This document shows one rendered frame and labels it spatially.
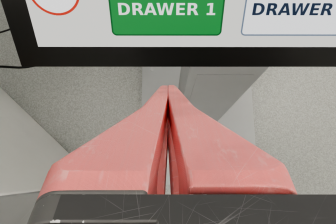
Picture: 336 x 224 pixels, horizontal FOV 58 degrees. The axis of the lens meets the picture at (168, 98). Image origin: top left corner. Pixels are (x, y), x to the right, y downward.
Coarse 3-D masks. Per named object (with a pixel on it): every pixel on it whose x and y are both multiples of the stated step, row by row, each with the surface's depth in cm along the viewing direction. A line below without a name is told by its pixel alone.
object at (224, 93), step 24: (144, 72) 126; (168, 72) 126; (192, 72) 63; (216, 72) 63; (240, 72) 63; (144, 96) 123; (192, 96) 81; (216, 96) 81; (240, 96) 83; (216, 120) 118; (240, 120) 121; (168, 168) 116
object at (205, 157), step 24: (168, 96) 11; (168, 120) 12; (192, 120) 8; (168, 144) 12; (192, 144) 7; (216, 144) 7; (240, 144) 7; (192, 168) 5; (216, 168) 5; (240, 168) 5; (264, 168) 5; (192, 192) 5; (216, 192) 5; (240, 192) 5; (264, 192) 5; (288, 192) 5
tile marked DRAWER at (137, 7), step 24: (120, 0) 24; (144, 0) 24; (168, 0) 24; (192, 0) 24; (216, 0) 24; (120, 24) 25; (144, 24) 26; (168, 24) 26; (192, 24) 26; (216, 24) 26
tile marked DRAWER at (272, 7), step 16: (256, 0) 24; (272, 0) 24; (288, 0) 24; (304, 0) 24; (320, 0) 24; (256, 16) 25; (272, 16) 25; (288, 16) 25; (304, 16) 25; (320, 16) 25; (240, 32) 26; (256, 32) 26; (272, 32) 26; (288, 32) 26; (304, 32) 26; (320, 32) 26
